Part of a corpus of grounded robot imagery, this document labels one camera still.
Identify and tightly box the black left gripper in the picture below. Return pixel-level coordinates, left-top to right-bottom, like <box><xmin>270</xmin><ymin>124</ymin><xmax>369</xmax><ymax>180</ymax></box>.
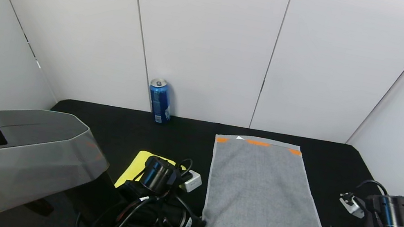
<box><xmin>165</xmin><ymin>204</ymin><xmax>209</xmax><ymax>227</ymax></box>

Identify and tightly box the grey towel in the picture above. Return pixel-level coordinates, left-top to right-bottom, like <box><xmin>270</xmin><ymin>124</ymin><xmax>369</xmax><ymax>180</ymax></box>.
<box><xmin>200</xmin><ymin>130</ymin><xmax>344</xmax><ymax>227</ymax></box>

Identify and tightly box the yellow towel with black trim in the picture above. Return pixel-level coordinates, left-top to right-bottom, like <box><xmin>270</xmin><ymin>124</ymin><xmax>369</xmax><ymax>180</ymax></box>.
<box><xmin>114</xmin><ymin>147</ymin><xmax>188</xmax><ymax>200</ymax></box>

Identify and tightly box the blue drink can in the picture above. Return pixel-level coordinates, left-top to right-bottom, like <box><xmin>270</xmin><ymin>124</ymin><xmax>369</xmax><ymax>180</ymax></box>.
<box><xmin>144</xmin><ymin>77</ymin><xmax>177</xmax><ymax>125</ymax></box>

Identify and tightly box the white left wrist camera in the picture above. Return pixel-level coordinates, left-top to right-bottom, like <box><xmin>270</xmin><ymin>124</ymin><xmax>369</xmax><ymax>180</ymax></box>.
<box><xmin>180</xmin><ymin>169</ymin><xmax>205</xmax><ymax>195</ymax></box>

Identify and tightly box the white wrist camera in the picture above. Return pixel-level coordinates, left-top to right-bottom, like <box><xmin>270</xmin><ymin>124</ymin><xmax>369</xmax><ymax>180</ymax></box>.
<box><xmin>336</xmin><ymin>191</ymin><xmax>369</xmax><ymax>220</ymax></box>
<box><xmin>180</xmin><ymin>169</ymin><xmax>205</xmax><ymax>195</ymax></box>

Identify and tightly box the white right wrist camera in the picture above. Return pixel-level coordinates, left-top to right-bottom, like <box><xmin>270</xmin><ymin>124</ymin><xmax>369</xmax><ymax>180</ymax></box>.
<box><xmin>336</xmin><ymin>191</ymin><xmax>369</xmax><ymax>220</ymax></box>

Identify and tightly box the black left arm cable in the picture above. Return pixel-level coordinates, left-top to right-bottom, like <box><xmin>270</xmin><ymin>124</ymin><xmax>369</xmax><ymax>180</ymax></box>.
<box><xmin>75</xmin><ymin>141</ymin><xmax>210</xmax><ymax>227</ymax></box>

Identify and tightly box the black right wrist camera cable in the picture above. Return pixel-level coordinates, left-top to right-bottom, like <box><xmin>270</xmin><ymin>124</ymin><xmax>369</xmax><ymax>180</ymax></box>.
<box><xmin>353</xmin><ymin>177</ymin><xmax>390</xmax><ymax>201</ymax></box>

